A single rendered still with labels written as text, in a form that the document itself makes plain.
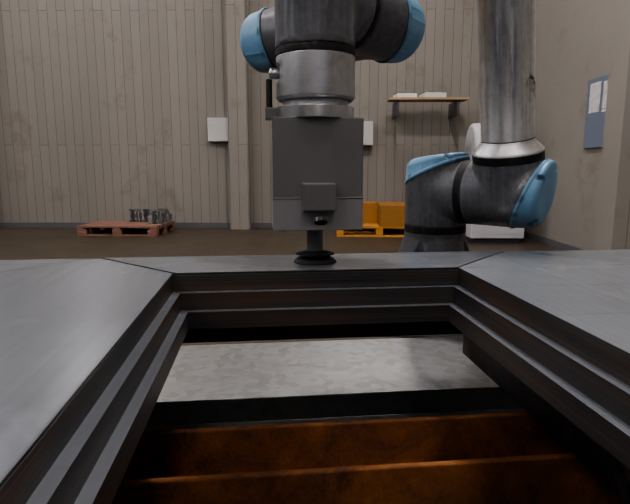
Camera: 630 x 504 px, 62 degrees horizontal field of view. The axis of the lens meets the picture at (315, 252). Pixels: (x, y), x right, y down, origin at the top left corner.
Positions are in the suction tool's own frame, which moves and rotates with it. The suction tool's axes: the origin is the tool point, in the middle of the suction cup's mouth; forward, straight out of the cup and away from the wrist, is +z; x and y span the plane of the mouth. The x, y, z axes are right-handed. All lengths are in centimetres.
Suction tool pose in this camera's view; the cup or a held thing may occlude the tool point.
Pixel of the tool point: (315, 273)
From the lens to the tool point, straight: 52.3
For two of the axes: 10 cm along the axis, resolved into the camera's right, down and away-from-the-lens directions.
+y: 10.0, -0.2, 1.0
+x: -1.0, -1.6, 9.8
